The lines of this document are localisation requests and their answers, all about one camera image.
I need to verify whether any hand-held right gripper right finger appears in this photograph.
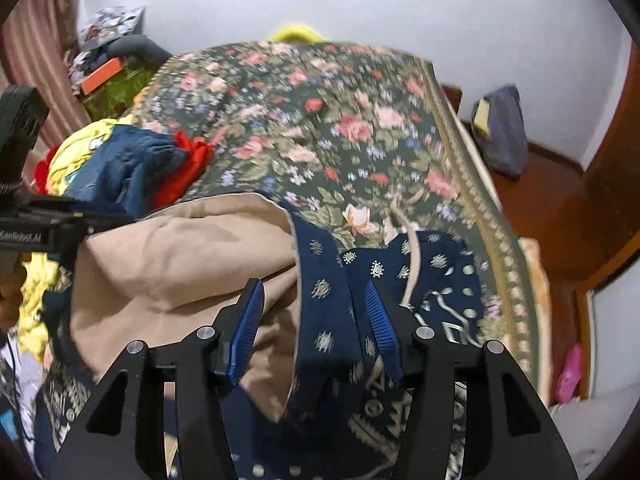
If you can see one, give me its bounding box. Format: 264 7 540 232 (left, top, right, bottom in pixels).
364 280 581 480

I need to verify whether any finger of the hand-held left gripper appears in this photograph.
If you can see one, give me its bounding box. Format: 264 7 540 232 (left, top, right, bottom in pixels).
75 210 136 236

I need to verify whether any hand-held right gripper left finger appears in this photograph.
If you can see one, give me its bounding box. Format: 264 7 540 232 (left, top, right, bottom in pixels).
50 279 266 480

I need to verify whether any navy patterned hooded garment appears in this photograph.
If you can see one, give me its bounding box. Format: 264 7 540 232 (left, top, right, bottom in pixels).
35 195 501 480

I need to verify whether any pile of crumpled clothes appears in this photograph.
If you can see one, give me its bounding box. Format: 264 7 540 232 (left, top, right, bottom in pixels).
70 5 146 96

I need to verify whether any blue denim garment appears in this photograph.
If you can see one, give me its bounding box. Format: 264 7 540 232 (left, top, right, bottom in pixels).
65 127 191 216

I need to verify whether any yellow cartoon blanket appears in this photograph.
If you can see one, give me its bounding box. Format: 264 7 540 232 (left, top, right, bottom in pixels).
20 117 141 361

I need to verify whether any red cloth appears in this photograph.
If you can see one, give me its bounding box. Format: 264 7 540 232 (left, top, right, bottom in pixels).
150 130 216 208

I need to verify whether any green patterned box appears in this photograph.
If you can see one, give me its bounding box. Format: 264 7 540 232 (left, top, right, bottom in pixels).
82 60 161 121

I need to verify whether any orange box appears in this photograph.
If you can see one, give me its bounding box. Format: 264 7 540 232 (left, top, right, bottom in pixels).
80 57 123 96

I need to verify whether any dark grey pillow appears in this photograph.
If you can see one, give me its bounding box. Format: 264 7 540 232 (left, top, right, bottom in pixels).
107 35 173 63

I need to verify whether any striped red curtain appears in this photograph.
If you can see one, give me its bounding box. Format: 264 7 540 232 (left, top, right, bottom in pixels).
0 0 93 161

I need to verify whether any pink plastic item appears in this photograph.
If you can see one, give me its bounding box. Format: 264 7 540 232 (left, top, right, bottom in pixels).
557 345 583 403

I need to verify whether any floral bedspread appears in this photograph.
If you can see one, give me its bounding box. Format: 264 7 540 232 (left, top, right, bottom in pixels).
135 42 541 376

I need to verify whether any grey bag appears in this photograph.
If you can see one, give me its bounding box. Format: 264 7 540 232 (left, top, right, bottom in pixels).
472 85 531 178

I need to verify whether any yellow curved tube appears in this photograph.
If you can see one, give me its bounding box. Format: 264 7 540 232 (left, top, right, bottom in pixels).
270 22 326 43

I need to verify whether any wooden door frame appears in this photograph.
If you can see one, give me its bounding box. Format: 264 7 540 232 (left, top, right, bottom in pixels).
582 45 640 281

